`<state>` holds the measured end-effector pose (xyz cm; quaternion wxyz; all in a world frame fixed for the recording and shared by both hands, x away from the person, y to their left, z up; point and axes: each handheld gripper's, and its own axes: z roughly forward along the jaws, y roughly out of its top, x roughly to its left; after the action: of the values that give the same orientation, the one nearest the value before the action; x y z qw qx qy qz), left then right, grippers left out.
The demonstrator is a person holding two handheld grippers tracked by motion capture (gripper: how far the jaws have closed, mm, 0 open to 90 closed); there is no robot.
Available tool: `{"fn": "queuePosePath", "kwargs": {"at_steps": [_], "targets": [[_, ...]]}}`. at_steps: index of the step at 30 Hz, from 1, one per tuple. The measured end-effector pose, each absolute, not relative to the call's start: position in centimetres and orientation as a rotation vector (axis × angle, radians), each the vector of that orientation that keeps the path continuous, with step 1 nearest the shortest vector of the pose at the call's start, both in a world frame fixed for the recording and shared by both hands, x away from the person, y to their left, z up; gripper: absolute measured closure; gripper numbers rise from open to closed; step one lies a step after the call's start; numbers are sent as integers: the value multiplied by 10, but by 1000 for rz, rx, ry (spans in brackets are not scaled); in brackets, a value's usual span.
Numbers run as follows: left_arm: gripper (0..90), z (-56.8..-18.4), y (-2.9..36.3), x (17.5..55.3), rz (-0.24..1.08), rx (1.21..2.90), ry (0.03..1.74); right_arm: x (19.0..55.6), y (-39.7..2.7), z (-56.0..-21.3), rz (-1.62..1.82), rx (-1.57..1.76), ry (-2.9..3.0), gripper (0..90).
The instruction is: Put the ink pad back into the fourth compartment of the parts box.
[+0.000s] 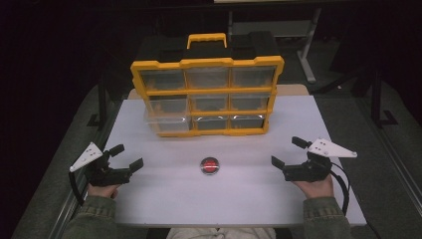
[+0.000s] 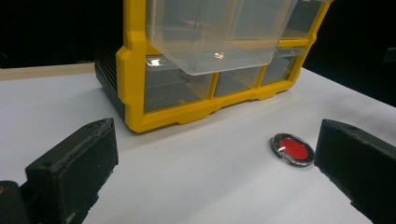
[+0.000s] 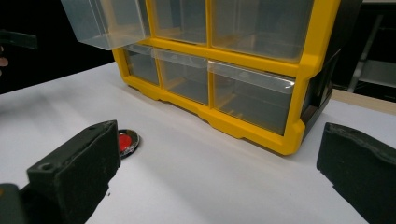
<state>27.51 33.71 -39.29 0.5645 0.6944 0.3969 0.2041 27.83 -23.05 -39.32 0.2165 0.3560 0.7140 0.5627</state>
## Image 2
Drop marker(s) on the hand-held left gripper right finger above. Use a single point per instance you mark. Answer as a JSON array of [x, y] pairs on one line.
[[358, 161]]

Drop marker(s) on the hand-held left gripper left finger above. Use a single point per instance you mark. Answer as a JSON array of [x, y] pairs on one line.
[[73, 174]]

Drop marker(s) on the round red compact case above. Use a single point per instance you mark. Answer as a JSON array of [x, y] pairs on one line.
[[292, 150]]

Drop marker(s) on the yellow drawer organizer cabinet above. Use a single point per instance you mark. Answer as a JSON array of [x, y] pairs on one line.
[[132, 77]]

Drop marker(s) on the clear plastic drawer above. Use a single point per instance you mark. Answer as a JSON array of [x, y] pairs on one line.
[[211, 34], [236, 81], [278, 67], [171, 88]]

